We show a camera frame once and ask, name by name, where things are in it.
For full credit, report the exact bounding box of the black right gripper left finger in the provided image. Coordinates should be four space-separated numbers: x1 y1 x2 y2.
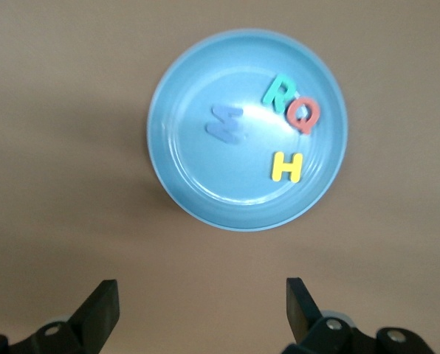
0 279 120 354

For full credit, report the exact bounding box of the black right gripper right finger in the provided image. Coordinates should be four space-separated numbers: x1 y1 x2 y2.
286 276 435 354

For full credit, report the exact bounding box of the yellow foam letter H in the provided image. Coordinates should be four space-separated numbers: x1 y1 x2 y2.
270 150 304 184

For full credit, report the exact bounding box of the red foam letter Q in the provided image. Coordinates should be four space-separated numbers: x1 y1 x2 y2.
285 96 321 136

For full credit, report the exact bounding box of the blue foam letter M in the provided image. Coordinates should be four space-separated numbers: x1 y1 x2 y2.
204 103 247 146

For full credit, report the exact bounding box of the teal foam letter R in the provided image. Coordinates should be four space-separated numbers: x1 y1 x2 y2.
262 74 300 114

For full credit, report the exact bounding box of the blue plate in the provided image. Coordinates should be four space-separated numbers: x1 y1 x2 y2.
146 29 349 232

